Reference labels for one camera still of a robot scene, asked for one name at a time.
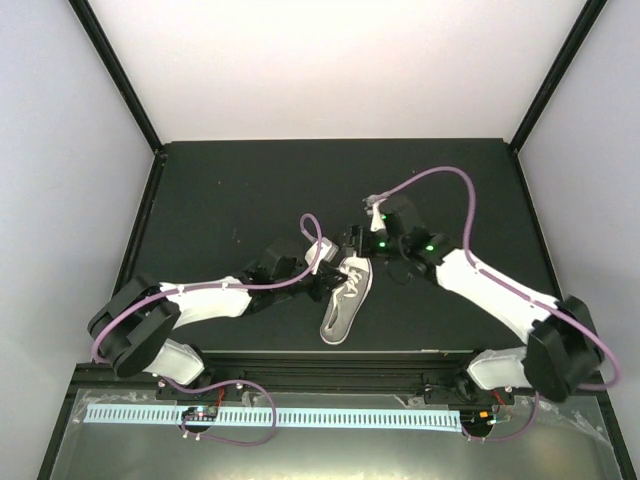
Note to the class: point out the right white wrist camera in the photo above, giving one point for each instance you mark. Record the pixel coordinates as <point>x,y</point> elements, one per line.
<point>373,209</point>

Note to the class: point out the small green circuit board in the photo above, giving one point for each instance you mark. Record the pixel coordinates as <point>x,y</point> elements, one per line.
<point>200,413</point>

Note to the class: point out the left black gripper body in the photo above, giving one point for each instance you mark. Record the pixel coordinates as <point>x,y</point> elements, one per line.
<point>316,291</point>

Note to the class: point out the black frame post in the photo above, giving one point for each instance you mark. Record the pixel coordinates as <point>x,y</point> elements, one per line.
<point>103,47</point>
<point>578,33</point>

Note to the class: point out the right small circuit board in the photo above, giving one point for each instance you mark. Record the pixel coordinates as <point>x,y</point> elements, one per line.
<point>483,418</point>

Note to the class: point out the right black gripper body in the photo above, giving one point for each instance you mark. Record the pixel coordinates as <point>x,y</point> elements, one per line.
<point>370,249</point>

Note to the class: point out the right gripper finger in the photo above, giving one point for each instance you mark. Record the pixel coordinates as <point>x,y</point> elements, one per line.
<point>353,233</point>
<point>352,249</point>

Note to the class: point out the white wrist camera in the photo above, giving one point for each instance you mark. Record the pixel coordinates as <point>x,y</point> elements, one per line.
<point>326,250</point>
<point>373,209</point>

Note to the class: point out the white shoelace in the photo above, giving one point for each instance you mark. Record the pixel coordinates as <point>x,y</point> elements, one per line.
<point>354,285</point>

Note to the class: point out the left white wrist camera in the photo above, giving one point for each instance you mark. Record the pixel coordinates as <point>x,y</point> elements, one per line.
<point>326,250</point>

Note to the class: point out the left black frame post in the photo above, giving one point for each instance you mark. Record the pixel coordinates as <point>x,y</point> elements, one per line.
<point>103,47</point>

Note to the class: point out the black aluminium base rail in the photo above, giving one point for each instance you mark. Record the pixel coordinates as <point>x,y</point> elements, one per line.
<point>422,373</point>

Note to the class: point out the light blue slotted cable duct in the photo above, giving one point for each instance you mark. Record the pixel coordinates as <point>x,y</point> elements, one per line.
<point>282,417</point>

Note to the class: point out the right black frame post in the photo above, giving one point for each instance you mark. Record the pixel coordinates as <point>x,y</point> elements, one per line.
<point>578,33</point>

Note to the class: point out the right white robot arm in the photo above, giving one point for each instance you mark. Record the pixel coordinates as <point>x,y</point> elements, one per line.
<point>558,351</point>

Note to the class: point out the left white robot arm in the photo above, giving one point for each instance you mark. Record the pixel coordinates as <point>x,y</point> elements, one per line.
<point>131,333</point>

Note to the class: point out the grey canvas sneaker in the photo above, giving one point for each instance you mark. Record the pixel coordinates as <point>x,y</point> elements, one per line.
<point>340,315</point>

